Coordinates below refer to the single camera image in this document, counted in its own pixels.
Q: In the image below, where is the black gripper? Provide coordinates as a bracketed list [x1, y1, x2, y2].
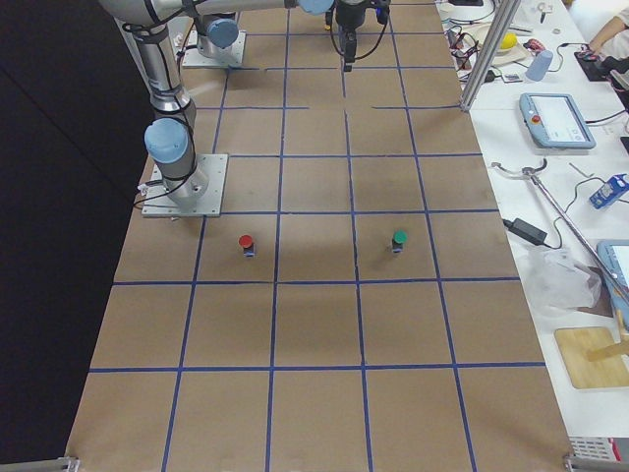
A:
[335, 0, 388, 64]

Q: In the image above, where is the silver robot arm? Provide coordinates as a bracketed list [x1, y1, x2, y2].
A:
[185, 1, 390, 72]
[101, 1, 330, 217]

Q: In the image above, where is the green push button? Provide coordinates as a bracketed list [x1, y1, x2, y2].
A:
[391, 230, 408, 254]

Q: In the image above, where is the red push button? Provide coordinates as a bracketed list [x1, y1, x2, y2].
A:
[238, 234, 256, 258]

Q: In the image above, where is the person's hand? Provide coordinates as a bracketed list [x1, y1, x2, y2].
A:
[588, 30, 609, 54]

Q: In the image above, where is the beige plate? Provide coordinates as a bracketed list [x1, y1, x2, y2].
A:
[464, 24, 527, 63]

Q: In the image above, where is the yellow lemon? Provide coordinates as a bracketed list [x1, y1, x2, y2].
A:
[499, 32, 518, 51]

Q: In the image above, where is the blue plastic cup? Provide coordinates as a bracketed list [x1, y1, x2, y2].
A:
[525, 50, 554, 83]

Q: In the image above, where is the blue teach pendant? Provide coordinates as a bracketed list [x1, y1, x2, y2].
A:
[597, 239, 628, 302]
[518, 92, 597, 150]

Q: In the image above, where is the metal reacher grabber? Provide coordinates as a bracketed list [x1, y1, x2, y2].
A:
[490, 157, 628, 302]

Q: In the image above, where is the black power adapter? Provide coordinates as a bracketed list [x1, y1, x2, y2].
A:
[507, 218, 547, 246]

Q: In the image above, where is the clear plastic bag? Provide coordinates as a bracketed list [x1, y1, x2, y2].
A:
[516, 248, 601, 317]

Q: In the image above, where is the wooden cutting board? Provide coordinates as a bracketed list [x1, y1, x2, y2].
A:
[554, 327, 628, 389]

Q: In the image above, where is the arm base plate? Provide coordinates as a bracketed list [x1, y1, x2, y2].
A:
[182, 29, 246, 69]
[141, 153, 228, 218]

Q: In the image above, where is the aluminium frame post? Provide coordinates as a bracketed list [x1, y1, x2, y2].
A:
[460, 0, 521, 112]

